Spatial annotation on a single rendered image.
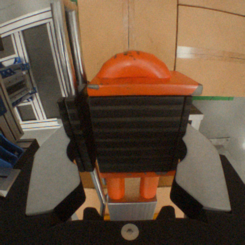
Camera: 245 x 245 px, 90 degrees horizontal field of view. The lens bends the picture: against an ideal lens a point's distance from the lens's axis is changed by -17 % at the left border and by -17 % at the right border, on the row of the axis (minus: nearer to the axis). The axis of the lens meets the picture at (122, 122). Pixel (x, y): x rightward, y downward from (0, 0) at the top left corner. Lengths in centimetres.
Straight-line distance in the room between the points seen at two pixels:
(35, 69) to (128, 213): 108
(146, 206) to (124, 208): 3
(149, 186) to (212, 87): 68
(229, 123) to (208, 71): 110
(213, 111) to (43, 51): 153
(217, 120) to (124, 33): 131
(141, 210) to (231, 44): 76
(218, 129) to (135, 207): 160
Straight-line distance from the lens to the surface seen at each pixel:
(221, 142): 187
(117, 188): 17
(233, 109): 172
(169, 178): 46
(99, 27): 65
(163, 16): 68
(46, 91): 116
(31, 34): 115
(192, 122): 77
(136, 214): 22
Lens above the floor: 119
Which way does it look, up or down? 60 degrees down
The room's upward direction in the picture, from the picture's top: 180 degrees clockwise
